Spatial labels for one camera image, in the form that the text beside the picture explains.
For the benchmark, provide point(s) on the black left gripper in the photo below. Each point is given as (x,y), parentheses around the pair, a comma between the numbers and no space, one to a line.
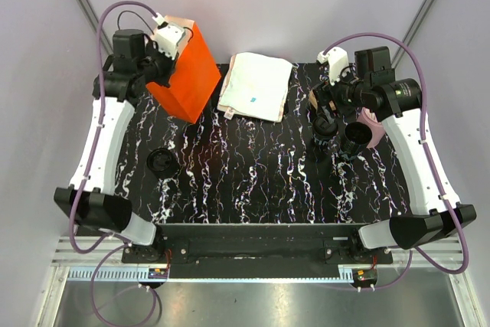
(165,80)

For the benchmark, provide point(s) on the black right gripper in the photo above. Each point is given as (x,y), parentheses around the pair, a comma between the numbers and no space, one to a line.
(325,92)

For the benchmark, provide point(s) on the black printed paper cup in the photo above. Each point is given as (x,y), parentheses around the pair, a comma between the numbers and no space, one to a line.
(323,130)

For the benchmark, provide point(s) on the orange paper bag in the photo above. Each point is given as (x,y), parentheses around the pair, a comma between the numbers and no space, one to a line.
(194,80)

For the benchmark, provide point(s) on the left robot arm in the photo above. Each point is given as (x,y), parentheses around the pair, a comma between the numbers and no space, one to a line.
(89,200)

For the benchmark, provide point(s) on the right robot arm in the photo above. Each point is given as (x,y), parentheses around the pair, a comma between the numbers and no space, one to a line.
(370,83)

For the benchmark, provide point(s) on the pink cup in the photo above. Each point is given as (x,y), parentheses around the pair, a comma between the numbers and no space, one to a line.
(377,130)

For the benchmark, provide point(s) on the white folded towel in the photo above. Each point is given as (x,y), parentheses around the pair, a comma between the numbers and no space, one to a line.
(255,86)

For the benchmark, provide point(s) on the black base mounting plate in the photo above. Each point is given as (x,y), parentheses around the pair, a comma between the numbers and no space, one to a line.
(258,252)

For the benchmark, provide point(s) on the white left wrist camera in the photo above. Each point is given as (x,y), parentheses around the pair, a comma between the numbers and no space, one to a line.
(169,35)

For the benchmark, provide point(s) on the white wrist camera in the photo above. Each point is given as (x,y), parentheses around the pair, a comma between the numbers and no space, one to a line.
(169,35)
(337,60)

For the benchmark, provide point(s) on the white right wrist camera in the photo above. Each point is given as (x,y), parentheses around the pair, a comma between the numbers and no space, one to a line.
(337,60)

